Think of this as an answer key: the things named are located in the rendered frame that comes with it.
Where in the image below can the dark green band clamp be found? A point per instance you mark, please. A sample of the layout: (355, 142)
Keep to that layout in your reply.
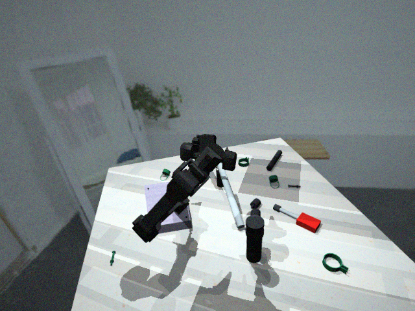
(342, 268)
(244, 164)

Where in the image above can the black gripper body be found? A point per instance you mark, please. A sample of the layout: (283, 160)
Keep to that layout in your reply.
(228, 163)

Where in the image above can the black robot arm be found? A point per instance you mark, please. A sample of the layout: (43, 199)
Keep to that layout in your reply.
(184, 183)

